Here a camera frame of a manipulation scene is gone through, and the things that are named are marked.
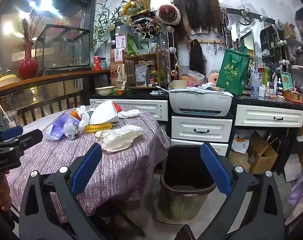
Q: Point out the person's left hand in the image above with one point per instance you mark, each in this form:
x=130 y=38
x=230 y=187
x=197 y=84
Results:
x=3 y=192

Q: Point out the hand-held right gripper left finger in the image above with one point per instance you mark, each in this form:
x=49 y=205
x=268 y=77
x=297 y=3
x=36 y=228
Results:
x=86 y=170

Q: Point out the ornate beaded headdress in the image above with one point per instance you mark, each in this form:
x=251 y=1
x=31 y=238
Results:
x=146 y=27

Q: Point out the cardboard box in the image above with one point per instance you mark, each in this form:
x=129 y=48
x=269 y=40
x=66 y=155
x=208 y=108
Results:
x=261 y=155

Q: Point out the white tissue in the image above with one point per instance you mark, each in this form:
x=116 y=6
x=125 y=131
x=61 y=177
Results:
x=130 y=113

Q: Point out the clear pouch dark contents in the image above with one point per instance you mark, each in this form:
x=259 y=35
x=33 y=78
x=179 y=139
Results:
x=141 y=75

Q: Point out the purple striped tablecloth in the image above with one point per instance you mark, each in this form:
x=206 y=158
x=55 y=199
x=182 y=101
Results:
x=54 y=152

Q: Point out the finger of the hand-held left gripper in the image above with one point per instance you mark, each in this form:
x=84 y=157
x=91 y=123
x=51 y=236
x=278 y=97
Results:
x=11 y=132
x=29 y=137

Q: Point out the white flat device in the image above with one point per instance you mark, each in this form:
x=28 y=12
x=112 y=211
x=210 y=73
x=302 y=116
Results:
x=158 y=91

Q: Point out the white folded paper bag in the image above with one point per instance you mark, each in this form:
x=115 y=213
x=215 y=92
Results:
x=104 y=112

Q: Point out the rack of hair extensions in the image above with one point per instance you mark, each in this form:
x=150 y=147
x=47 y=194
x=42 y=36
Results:
x=196 y=10

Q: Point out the clear plastic drink cup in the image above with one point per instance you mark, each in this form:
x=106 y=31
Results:
x=10 y=120

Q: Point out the white printer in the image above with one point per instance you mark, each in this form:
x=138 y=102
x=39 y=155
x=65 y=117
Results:
x=199 y=102

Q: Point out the clear water bottle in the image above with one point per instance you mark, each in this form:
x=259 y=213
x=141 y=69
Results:
x=254 y=85

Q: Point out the black hanging wig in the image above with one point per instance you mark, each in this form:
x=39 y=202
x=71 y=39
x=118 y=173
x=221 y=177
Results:
x=197 y=57

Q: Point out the wooden basket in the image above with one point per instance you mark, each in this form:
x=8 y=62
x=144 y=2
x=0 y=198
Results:
x=292 y=95

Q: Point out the black framed vanity mirror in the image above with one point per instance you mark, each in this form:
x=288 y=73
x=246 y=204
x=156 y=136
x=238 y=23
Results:
x=246 y=45

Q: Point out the plastic bag of snacks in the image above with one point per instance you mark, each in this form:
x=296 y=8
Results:
x=194 y=78

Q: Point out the clear plastic bag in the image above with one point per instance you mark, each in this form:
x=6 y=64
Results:
x=71 y=130

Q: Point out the brown patterned box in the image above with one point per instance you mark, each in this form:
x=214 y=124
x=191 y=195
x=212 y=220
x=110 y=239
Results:
x=113 y=75

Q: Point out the yellow knitted cloth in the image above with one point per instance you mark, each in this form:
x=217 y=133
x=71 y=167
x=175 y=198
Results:
x=99 y=128

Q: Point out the brown cardboard piece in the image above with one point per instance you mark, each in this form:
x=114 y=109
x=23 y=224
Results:
x=239 y=161

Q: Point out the dried flower stems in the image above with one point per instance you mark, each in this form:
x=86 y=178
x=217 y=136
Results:
x=31 y=30

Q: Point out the beige tape roll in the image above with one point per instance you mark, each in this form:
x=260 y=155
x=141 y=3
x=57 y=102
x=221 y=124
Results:
x=179 y=84

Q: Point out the purple floral cloth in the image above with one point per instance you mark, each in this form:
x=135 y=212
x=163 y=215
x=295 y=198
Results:
x=300 y=195

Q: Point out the pile of papers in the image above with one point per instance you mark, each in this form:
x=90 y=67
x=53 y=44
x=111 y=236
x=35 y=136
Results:
x=204 y=88

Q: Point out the orange fruit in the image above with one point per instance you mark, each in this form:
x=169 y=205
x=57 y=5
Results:
x=75 y=115

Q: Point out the cream enamel bowl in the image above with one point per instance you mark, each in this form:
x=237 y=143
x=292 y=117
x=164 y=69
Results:
x=105 y=90

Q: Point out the wooden shelf rack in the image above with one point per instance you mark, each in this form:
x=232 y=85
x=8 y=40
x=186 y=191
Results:
x=131 y=60

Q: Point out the pink box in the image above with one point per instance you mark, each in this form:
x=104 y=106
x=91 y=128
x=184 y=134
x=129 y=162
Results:
x=118 y=55
x=121 y=41

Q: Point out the sunflower bouquet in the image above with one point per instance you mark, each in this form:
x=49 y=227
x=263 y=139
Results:
x=134 y=5

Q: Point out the green framed picture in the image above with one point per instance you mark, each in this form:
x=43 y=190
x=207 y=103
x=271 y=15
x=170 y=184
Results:
x=287 y=80

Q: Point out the green bamboo plant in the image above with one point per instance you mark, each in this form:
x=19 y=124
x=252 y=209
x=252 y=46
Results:
x=104 y=22

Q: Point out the purple tissue packet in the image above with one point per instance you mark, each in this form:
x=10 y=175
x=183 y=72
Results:
x=57 y=125

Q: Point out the white bag yellow print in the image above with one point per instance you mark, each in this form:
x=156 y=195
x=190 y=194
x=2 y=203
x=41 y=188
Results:
x=239 y=142

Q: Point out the cluster of small colourful bottles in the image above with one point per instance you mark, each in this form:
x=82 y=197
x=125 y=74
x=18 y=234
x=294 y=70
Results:
x=155 y=78

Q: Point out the cream bowl yellow lid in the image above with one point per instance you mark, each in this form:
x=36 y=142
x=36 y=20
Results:
x=7 y=80

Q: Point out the red vase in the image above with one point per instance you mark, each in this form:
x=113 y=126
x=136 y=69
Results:
x=28 y=65

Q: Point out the green tote bag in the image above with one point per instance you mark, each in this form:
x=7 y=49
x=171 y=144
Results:
x=232 y=72

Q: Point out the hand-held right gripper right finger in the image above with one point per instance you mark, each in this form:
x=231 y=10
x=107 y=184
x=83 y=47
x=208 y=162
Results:
x=215 y=170

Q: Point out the white plastic bag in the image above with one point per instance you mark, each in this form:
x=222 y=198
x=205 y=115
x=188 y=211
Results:
x=119 y=137
x=85 y=116

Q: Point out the small jar blue lid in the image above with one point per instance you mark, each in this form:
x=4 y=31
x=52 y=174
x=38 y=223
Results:
x=103 y=63

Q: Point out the glass terrarium black frame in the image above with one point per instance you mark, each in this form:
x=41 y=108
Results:
x=64 y=67

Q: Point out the wooden railing counter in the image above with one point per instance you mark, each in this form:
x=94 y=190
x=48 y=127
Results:
x=54 y=78

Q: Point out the orange foam net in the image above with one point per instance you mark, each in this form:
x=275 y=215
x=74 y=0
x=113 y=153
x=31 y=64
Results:
x=118 y=107

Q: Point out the beige snack bag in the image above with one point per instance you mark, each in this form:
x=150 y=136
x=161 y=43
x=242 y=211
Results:
x=121 y=80

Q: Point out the red canister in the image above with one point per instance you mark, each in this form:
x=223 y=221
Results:
x=97 y=63

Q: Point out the dark brown trash bin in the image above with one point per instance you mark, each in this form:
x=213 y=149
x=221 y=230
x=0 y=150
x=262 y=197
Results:
x=181 y=205

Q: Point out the red embroidered hat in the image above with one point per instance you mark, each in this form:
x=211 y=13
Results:
x=167 y=15

